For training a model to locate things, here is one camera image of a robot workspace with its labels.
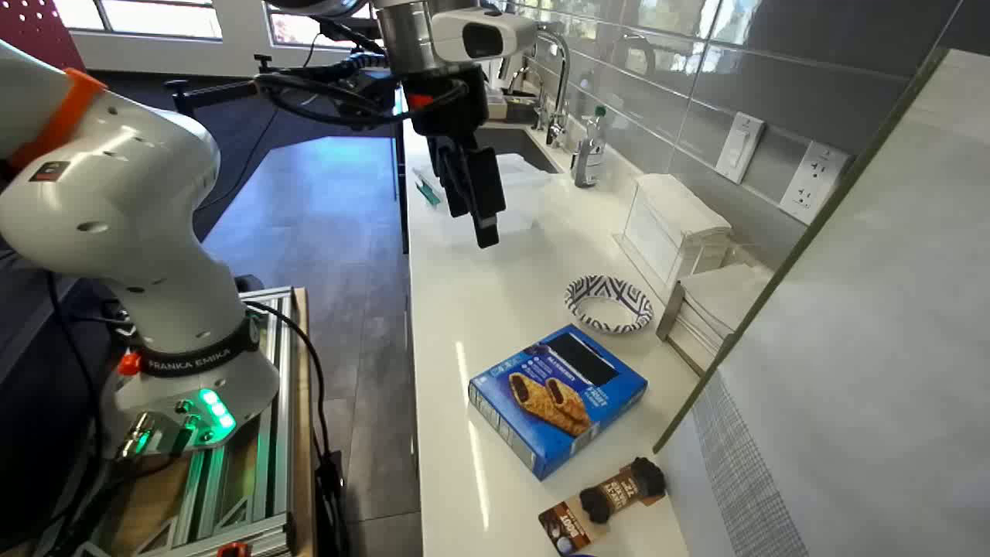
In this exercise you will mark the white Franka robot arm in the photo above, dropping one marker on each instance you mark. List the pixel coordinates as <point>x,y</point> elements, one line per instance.
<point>114,195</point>

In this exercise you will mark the blue snack bar box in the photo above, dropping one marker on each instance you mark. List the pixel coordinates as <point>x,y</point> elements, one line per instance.
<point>559,397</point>

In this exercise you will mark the clear soap dispenser bottle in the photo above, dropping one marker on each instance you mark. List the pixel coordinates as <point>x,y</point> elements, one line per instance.
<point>588,148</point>

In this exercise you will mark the maroon perforated panel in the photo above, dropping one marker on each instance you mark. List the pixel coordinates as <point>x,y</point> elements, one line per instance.
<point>36,26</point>

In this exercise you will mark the red knob at robot base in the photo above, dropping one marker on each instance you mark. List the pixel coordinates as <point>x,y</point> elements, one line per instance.
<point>128,363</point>

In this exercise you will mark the dark kitchen sink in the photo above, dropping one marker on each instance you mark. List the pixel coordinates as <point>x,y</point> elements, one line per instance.
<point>521,142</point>

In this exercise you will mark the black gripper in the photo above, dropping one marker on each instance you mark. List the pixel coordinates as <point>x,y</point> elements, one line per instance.
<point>452,110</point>

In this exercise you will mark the white light switch plate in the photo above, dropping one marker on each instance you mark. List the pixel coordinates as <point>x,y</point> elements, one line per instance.
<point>740,147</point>

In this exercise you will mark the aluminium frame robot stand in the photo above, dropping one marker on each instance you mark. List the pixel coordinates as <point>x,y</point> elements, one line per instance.
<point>257,452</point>

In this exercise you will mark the white framed window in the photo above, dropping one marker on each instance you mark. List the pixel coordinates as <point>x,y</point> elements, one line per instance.
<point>156,16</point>

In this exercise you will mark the clear plastic storage container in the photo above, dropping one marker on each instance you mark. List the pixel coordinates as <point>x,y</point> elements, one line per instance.
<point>521,190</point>

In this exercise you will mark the black and white patterned bowl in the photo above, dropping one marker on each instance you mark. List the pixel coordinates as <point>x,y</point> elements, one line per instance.
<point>610,301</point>
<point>608,333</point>

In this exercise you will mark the clear acrylic tray box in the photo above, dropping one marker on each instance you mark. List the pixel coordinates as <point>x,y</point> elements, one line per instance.
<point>717,311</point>

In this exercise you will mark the white power outlet plate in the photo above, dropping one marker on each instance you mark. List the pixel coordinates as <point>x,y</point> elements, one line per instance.
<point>815,179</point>

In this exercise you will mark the chrome kitchen faucet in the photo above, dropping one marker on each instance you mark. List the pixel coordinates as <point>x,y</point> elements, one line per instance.
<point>560,81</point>

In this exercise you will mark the brown candy bar wrapper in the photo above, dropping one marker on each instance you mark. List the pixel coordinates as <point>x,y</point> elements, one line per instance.
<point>608,496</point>

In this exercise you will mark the black tripod with orange clips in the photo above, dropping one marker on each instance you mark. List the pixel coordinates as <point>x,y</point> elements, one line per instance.
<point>311,98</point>

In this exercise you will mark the teal pen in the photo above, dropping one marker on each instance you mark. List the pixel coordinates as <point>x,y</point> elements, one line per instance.
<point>425,186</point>

